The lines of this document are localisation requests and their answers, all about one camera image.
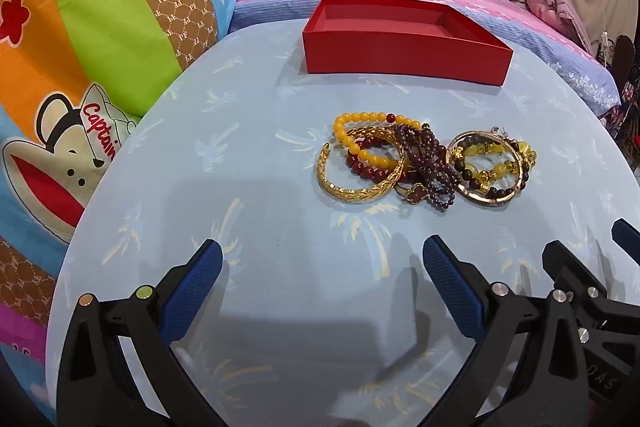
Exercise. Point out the light blue palm print cloth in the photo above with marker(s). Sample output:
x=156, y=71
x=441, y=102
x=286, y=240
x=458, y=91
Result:
x=250, y=157

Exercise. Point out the thin gold bangle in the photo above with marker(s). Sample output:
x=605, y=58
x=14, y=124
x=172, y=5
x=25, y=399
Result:
x=480, y=199

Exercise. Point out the cartoon monkey printed blanket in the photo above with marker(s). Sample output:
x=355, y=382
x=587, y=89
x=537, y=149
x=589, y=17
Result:
x=100, y=7

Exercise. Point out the pink quilted cloth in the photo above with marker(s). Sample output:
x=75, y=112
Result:
x=555, y=2

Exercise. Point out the dark wooden furniture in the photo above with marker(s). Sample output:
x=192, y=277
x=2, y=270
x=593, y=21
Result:
x=625, y=57

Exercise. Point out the wide gold cuff bangle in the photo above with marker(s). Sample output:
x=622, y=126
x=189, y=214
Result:
x=350, y=195

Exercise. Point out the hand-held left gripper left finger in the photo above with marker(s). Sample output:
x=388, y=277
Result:
x=192, y=287

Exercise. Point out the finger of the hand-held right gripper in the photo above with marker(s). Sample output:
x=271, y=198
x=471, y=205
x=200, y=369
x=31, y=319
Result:
x=629, y=239
x=570, y=269

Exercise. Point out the red cardboard box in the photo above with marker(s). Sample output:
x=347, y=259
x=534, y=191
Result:
x=400, y=57

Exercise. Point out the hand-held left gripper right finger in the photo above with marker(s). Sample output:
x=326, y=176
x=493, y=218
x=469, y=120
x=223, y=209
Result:
x=450, y=282

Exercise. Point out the purple garnet bead strand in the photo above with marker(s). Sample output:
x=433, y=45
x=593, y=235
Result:
x=425, y=147

